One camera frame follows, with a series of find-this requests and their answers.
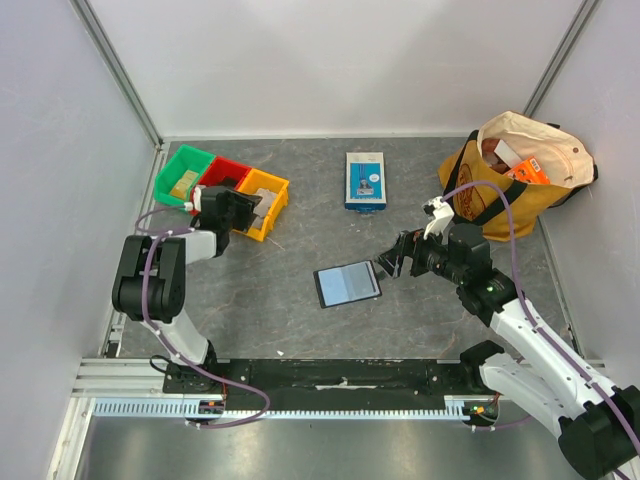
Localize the black card holder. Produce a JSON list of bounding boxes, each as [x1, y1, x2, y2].
[[313, 260, 382, 309]]

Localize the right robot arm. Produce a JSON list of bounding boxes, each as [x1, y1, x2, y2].
[[377, 225, 639, 479]]

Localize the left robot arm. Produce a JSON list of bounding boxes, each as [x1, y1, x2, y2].
[[111, 186, 262, 393]]

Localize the black parts in red bin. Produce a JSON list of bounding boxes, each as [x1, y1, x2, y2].
[[218, 176, 243, 190]]

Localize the plastic bags in yellow bin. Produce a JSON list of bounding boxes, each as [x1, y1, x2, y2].
[[252, 188, 278, 229]]

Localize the red plastic bin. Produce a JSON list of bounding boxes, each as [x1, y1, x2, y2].
[[196, 156, 251, 187]]

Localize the yellow plastic bin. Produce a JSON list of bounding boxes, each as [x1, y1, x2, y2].
[[237, 166, 289, 242]]

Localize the tan blocks in green bin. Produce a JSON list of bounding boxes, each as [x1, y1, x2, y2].
[[169, 170, 199, 200]]

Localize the green plastic bin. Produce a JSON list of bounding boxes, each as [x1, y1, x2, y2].
[[154, 145, 215, 206]]

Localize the blue white box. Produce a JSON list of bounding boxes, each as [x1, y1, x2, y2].
[[344, 152, 387, 213]]

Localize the orange box in bag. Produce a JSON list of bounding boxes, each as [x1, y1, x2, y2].
[[505, 157, 551, 185]]

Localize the yellow canvas tote bag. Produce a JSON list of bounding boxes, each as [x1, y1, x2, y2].
[[438, 111, 598, 242]]

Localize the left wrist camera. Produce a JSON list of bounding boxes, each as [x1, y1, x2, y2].
[[184, 185, 205, 215]]

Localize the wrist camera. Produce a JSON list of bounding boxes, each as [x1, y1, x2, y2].
[[184, 185, 205, 215], [422, 196, 454, 239]]

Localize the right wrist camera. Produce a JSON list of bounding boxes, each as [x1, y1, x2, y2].
[[422, 196, 454, 239]]

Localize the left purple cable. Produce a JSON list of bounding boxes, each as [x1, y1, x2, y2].
[[133, 205, 272, 431]]

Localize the purple cable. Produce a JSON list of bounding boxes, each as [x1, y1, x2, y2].
[[133, 205, 272, 431], [439, 180, 640, 480]]

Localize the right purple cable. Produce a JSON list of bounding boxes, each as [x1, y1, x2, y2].
[[439, 180, 640, 480]]

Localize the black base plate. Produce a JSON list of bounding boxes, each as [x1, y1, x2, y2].
[[163, 357, 501, 413]]

